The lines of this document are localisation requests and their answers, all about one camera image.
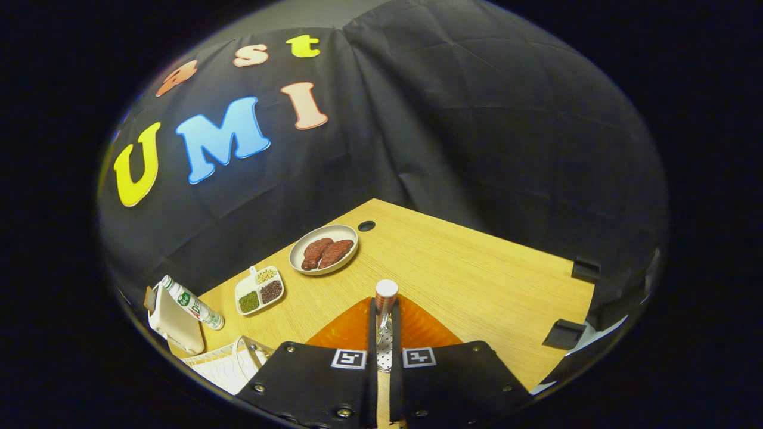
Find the white bottle green label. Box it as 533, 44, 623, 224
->
161, 275, 225, 331

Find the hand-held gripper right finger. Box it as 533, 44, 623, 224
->
389, 296, 532, 429

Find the small grey meat dish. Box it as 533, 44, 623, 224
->
289, 224, 359, 276

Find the pink striped handle spoon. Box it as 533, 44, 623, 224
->
374, 279, 399, 374

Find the white divided condiment dish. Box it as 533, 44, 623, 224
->
234, 265, 286, 316

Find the brown meat patty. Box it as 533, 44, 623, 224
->
319, 239, 355, 269
301, 237, 334, 271

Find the black backdrop cloth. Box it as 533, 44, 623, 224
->
97, 0, 669, 382

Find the white toaster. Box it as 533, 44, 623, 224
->
147, 283, 206, 356

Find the white wire dish rack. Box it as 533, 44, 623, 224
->
179, 335, 275, 395

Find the black table clamp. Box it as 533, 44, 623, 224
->
571, 256, 601, 284
542, 319, 588, 350

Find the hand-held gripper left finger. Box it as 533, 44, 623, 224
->
235, 298, 379, 429

